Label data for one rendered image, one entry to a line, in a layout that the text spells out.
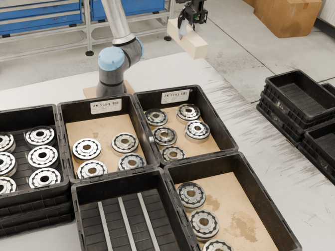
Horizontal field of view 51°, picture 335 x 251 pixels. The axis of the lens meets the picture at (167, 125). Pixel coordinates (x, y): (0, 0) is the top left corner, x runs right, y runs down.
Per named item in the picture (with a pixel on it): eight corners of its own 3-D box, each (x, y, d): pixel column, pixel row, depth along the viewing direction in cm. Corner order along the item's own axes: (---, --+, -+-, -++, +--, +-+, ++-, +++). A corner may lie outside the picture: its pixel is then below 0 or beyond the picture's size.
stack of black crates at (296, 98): (246, 129, 251) (264, 77, 220) (278, 118, 263) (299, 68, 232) (284, 169, 227) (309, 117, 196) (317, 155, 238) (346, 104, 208)
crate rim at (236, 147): (131, 97, 145) (131, 92, 144) (198, 87, 154) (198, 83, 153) (161, 170, 119) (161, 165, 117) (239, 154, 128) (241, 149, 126)
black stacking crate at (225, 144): (131, 114, 152) (132, 93, 144) (194, 104, 161) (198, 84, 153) (159, 186, 126) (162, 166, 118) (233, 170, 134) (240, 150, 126)
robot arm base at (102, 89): (90, 88, 175) (89, 72, 168) (118, 81, 182) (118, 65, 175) (103, 106, 166) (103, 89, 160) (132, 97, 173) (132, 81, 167)
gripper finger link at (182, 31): (180, 45, 145) (188, 24, 140) (173, 37, 149) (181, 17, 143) (186, 45, 147) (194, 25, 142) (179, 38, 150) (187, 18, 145)
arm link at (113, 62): (93, 78, 165) (91, 53, 156) (110, 65, 174) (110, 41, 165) (113, 87, 162) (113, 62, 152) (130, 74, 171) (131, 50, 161)
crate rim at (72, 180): (57, 107, 137) (56, 102, 135) (131, 97, 145) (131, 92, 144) (70, 188, 110) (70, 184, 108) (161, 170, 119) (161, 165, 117)
